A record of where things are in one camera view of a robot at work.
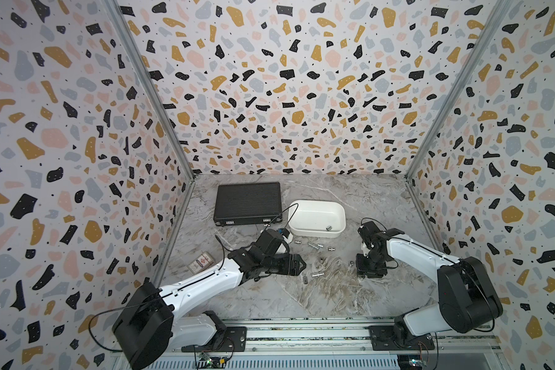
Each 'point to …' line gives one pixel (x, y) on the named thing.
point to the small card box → (200, 263)
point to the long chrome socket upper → (316, 247)
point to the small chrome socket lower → (305, 279)
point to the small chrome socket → (319, 245)
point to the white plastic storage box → (317, 219)
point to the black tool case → (241, 203)
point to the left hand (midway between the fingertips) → (301, 265)
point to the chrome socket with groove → (331, 249)
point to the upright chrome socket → (321, 260)
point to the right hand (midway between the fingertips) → (360, 273)
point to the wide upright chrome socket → (351, 264)
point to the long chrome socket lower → (317, 274)
